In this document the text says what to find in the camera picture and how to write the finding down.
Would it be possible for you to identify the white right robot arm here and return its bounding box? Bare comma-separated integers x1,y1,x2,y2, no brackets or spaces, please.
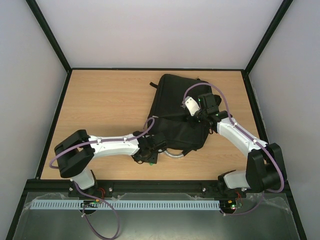
184,93,285,196

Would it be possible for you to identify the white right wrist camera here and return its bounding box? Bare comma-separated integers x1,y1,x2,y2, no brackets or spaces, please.
181,96,200,117

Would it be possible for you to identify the light blue cable duct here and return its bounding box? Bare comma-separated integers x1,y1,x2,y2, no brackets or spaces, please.
30,199,221,211

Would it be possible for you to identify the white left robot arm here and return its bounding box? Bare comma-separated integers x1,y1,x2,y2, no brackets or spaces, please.
54,129,167,190

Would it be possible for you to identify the black student bag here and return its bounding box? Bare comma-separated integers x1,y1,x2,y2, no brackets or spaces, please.
148,73,213,156

